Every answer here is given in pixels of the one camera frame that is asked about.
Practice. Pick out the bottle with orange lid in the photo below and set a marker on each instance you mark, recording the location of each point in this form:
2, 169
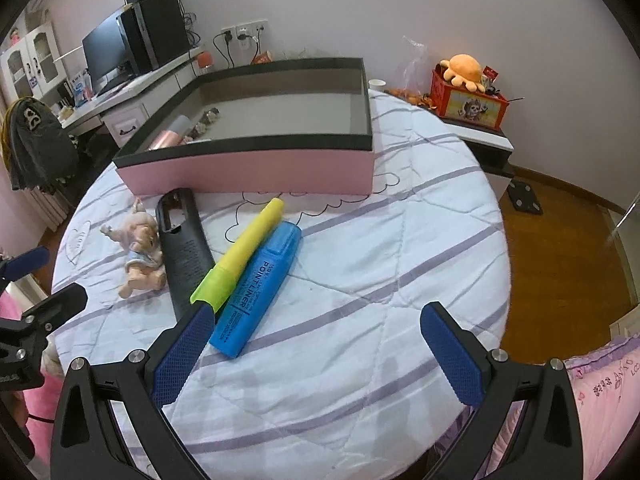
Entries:
205, 62

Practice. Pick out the yellow highlighter pen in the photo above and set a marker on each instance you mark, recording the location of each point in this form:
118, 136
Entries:
221, 280

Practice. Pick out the wall power outlet strip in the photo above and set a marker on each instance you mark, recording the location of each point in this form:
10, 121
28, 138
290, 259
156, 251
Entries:
247, 36

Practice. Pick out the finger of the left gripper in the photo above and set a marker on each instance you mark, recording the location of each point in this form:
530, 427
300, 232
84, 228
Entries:
13, 269
53, 312

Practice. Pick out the black remote holder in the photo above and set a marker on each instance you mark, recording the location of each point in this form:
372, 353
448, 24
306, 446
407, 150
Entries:
187, 257

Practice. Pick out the office chair with jacket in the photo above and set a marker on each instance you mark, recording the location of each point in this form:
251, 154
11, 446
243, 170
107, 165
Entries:
35, 149

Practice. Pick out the black computer tower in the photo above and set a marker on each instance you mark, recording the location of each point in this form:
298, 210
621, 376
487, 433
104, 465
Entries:
153, 33

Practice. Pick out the red printed storage box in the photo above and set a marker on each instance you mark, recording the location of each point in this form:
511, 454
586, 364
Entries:
460, 105

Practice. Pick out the white striped table cloth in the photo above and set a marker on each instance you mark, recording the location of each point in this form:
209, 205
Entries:
337, 382

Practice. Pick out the orange snack bag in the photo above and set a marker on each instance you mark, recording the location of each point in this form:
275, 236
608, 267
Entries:
262, 58

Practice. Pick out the black computer monitor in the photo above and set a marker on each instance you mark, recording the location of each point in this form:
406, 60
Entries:
105, 53

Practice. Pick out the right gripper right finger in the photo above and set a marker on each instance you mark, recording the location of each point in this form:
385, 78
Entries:
546, 442

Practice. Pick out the low white side cabinet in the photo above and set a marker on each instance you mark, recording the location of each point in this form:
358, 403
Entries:
480, 145

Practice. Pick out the white paper cup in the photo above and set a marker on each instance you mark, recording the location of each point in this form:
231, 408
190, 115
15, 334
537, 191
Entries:
377, 84

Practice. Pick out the white glass door cabinet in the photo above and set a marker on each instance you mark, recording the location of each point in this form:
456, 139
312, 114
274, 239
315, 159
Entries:
32, 67

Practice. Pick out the pink box with black rim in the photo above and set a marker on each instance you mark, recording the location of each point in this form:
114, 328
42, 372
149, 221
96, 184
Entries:
297, 126

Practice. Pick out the translucent bottle with blue cap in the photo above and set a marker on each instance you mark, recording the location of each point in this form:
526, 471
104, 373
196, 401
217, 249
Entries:
181, 125

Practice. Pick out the orange octopus plush toy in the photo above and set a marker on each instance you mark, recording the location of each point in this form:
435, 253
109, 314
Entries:
462, 70

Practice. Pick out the black ornate hair clip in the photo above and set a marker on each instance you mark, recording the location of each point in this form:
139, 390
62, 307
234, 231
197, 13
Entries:
198, 130

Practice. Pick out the blue highlighter pen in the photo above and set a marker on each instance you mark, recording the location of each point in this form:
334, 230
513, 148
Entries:
258, 285

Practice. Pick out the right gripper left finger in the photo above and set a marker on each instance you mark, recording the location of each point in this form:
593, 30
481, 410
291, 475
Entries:
87, 442

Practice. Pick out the clear plastic bag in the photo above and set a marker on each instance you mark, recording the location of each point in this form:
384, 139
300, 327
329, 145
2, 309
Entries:
413, 72

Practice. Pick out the white desk with drawers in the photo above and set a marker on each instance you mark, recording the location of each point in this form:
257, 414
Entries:
122, 111

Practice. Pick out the rose gold metal case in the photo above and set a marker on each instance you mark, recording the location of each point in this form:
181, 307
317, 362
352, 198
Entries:
166, 139

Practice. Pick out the black floor scale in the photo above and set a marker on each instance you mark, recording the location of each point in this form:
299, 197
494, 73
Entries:
523, 197

